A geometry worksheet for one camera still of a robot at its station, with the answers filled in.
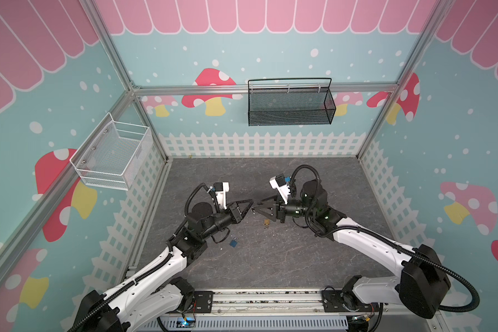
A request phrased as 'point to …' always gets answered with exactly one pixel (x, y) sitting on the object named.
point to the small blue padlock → (234, 242)
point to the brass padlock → (267, 222)
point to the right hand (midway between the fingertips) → (256, 206)
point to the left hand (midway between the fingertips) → (254, 206)
